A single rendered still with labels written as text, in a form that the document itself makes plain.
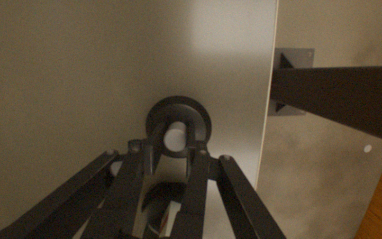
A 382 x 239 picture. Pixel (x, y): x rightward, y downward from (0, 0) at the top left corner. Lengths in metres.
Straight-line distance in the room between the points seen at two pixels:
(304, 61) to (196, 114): 1.24
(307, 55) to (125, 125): 1.31
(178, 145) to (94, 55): 0.17
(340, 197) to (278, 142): 0.91
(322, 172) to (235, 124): 1.61
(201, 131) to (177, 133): 0.04
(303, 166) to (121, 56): 1.60
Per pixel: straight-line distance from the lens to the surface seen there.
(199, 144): 0.16
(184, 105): 0.20
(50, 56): 0.32
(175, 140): 0.19
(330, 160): 1.80
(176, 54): 0.24
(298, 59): 1.38
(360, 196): 2.29
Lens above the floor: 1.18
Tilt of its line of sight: 74 degrees down
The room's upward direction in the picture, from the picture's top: 178 degrees counter-clockwise
